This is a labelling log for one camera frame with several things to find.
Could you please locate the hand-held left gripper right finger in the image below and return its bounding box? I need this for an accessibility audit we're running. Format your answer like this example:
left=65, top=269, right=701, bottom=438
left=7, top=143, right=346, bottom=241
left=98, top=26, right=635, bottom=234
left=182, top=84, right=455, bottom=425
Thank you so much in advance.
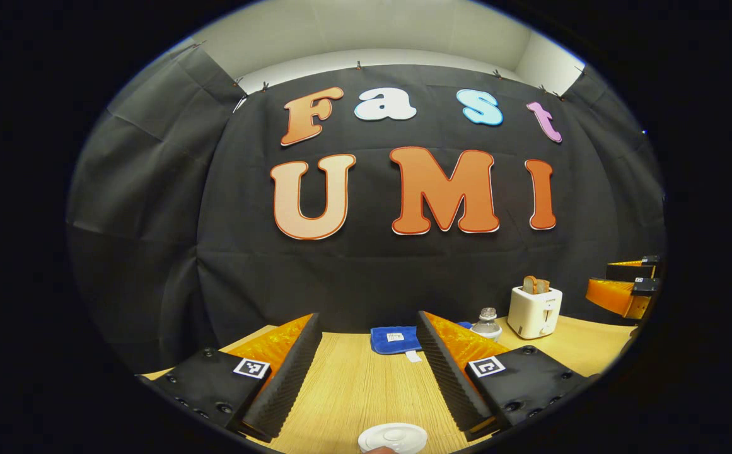
left=416, top=310, right=593, bottom=442

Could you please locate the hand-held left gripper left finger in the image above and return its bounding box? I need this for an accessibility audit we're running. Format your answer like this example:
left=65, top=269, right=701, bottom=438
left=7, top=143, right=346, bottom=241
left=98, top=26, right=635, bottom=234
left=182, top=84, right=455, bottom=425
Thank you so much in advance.
left=136, top=312, right=323, bottom=443

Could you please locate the white teacup lid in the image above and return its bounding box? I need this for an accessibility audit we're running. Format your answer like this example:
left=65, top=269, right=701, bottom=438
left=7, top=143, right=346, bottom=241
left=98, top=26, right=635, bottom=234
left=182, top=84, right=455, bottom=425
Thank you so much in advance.
left=357, top=422, right=428, bottom=454

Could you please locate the clear water bottle white label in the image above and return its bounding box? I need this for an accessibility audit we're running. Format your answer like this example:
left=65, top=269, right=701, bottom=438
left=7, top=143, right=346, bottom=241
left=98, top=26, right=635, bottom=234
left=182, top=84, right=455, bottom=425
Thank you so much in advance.
left=470, top=307, right=503, bottom=342

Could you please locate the blue towel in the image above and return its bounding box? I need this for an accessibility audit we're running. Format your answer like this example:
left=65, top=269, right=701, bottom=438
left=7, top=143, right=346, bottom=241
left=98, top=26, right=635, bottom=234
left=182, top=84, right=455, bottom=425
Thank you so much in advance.
left=369, top=322, right=473, bottom=363

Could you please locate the white toaster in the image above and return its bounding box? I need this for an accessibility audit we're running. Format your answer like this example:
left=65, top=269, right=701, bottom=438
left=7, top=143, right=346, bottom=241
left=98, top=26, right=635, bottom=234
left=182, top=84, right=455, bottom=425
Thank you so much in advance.
left=507, top=286, right=563, bottom=340

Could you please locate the black backdrop cloth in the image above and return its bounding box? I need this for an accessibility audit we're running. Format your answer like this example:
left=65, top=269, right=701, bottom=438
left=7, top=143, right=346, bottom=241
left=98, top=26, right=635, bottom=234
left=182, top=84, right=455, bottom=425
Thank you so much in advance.
left=66, top=41, right=668, bottom=373

